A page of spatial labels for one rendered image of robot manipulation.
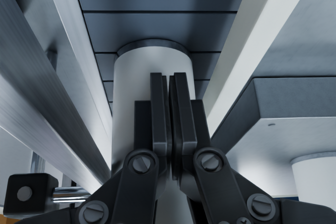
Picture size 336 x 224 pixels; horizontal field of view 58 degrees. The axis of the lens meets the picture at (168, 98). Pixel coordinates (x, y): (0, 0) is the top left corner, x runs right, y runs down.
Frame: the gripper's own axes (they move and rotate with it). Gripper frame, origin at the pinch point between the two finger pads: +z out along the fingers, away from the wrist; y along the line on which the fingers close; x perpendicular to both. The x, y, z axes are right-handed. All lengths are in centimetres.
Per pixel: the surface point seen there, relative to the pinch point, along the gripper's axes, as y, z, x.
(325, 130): 20.6, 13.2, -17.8
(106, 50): -3.3, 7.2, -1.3
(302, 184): 23.7, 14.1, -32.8
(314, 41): 14.7, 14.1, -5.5
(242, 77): 3.9, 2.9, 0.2
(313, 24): 13.3, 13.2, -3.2
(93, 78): -4.8, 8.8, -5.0
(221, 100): 3.5, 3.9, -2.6
